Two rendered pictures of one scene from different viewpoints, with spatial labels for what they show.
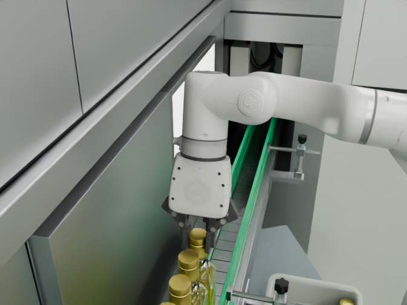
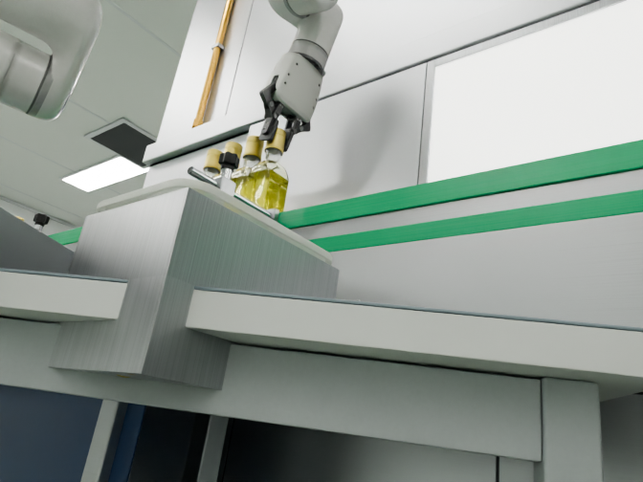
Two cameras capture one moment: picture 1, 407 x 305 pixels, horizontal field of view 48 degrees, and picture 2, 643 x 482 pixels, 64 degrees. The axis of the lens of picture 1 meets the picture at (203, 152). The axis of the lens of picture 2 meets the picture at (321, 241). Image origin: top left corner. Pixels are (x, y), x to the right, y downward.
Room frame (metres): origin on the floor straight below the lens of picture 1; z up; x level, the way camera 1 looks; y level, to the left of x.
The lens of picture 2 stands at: (1.09, -0.68, 0.65)
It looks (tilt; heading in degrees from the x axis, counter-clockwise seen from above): 21 degrees up; 116
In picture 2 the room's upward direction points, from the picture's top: 8 degrees clockwise
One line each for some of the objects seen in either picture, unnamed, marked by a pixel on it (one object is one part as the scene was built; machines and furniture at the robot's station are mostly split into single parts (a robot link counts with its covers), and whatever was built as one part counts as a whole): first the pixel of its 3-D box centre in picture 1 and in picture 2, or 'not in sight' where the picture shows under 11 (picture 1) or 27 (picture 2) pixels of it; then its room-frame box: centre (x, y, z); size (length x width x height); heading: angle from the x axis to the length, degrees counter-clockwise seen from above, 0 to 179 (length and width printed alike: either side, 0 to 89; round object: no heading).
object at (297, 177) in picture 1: (291, 165); not in sight; (1.29, -0.29, 0.90); 0.17 x 0.05 x 0.23; 76
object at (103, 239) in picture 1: (163, 166); (414, 146); (0.87, 0.09, 1.15); 0.90 x 0.03 x 0.34; 166
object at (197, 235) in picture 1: (198, 243); (276, 142); (0.62, 0.01, 1.14); 0.04 x 0.04 x 0.04
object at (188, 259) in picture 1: (188, 265); (254, 149); (0.57, 0.02, 1.14); 0.04 x 0.04 x 0.04
